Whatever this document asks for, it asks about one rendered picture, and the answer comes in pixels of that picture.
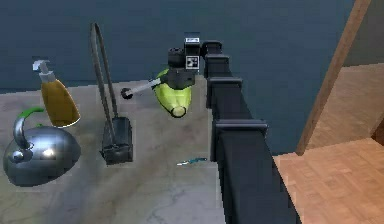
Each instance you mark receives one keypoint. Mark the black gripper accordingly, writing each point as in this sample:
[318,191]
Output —
[178,68]

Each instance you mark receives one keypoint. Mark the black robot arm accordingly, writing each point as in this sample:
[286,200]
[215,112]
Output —
[243,160]

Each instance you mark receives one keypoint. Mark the yellow soap pump bottle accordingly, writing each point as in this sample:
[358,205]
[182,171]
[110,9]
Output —
[59,100]

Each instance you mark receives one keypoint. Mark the small blue and white utensil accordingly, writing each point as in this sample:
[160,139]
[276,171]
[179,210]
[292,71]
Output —
[191,161]

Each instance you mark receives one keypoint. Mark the brown wooden door frame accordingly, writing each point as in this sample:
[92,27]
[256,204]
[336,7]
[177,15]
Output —
[330,76]

